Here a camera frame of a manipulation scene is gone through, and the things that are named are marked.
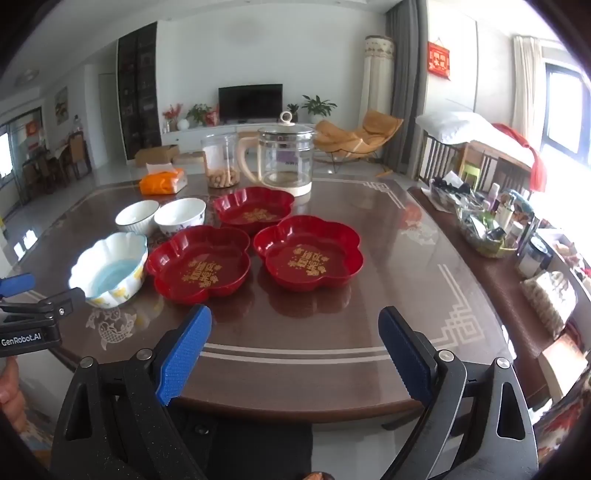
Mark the cardboard box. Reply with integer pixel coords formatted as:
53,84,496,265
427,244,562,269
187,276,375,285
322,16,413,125
135,144,180,167

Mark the glass kettle cream handle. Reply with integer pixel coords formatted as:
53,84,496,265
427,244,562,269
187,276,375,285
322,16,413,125
236,111,317,204

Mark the red flower vase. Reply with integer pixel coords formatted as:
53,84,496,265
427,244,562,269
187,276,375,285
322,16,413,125
163,104,184,132

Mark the black television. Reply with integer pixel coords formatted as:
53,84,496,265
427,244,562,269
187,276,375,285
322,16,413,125
218,84,283,123

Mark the red wall hanging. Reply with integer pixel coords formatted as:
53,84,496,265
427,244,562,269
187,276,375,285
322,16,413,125
427,41,452,81

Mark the red flower-shaped plate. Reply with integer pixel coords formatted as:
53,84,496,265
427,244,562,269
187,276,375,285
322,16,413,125
252,215,362,292
213,186,295,235
146,224,253,305

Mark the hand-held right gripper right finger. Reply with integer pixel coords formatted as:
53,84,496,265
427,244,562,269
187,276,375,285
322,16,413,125
378,305,541,480

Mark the covered standing air conditioner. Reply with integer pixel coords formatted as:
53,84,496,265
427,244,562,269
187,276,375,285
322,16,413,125
359,36,396,125

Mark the dark display cabinet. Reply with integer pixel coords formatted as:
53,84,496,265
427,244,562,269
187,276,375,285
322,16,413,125
117,23,162,162

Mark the white bowl blue floral print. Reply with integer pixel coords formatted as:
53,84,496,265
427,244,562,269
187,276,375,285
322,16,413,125
154,198,207,238

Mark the wooden side table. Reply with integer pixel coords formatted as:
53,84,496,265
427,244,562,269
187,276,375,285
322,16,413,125
409,185,591,407

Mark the white ribbed bowl black rim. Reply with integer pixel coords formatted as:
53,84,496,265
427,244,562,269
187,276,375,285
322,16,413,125
115,199,160,237

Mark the large green potted plant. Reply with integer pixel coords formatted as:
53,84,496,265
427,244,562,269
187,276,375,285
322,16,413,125
301,95,338,123

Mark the clear plastic snack jar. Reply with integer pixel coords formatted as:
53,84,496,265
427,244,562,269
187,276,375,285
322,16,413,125
201,133,241,189

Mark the white pillow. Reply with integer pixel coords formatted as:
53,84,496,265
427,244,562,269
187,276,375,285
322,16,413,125
416,111,497,145

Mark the basket of cosmetic bottles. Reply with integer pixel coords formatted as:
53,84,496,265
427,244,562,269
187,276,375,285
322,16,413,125
455,182,536,258

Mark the orange lounge chair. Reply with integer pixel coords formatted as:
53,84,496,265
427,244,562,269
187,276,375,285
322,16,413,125
314,110,404,163

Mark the orange tissue pack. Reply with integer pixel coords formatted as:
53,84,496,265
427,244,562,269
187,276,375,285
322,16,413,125
139,162,188,195

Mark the person's left hand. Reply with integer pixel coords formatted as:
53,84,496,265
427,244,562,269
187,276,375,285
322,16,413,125
0,357,27,432

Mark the white jar black lid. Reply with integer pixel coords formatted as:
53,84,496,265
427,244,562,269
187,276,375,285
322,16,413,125
516,235,552,280

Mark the red cloth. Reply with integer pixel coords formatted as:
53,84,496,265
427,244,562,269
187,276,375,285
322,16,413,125
492,122,548,192

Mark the dark wooden slatted chair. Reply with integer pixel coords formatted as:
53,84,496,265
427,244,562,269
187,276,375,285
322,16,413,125
418,129,462,185

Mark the patterned snack packet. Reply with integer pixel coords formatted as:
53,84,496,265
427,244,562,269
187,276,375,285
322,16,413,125
522,270,578,337

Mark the white curtain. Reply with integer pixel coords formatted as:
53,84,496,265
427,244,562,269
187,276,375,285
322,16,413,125
512,36,543,139

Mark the grey curtain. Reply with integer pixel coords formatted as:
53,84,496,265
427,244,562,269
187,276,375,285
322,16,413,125
384,0,428,171

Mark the scalloped blue white bowl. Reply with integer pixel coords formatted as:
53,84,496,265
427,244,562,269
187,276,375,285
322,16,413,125
68,232,149,309

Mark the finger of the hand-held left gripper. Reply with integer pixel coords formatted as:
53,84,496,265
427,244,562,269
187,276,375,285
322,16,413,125
0,273,37,300
0,287,87,325

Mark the black patterned box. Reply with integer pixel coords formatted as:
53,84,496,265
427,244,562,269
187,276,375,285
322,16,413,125
429,173,476,213

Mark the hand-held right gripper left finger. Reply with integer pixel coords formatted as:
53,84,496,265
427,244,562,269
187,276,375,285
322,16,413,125
50,304,218,480

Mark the floral printed cloth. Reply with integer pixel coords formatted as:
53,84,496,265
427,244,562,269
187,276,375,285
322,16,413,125
536,392,591,462

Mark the wooden dining chair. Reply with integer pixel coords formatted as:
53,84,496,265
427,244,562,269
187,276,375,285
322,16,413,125
68,131,92,181

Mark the white television cabinet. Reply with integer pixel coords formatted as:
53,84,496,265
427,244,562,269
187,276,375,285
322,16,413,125
161,121,319,151

